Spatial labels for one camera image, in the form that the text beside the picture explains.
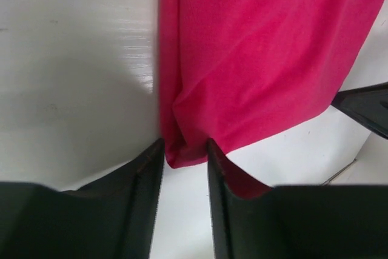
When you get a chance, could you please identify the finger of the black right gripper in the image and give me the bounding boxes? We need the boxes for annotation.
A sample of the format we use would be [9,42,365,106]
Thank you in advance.
[332,82,388,139]

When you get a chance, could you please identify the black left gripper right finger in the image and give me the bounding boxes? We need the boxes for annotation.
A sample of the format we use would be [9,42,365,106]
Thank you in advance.
[207,140,387,258]

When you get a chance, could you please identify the magenta t shirt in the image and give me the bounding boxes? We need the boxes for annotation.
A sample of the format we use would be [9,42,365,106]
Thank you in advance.
[159,0,387,184]

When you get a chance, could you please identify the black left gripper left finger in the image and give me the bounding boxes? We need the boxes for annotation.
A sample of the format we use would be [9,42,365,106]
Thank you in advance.
[1,139,164,258]

